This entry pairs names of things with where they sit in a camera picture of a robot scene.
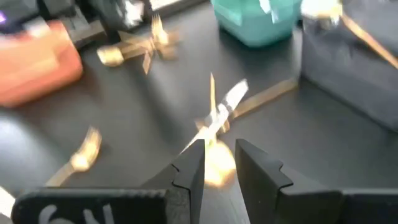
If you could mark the black plastic bin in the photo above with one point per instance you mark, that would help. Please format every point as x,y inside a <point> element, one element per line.
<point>348,77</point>

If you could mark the teal plastic bin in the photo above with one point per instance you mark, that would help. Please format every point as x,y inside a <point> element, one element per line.
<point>255,25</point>

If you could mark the wooden chopstick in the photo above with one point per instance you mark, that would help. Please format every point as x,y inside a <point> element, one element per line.
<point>219,165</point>

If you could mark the orange plastic bin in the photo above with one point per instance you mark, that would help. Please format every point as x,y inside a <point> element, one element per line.
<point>31,68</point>

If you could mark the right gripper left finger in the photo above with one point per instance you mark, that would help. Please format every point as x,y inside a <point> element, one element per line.
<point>180,193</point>

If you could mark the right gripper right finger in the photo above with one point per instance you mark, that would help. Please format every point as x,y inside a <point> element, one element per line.
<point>264,193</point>

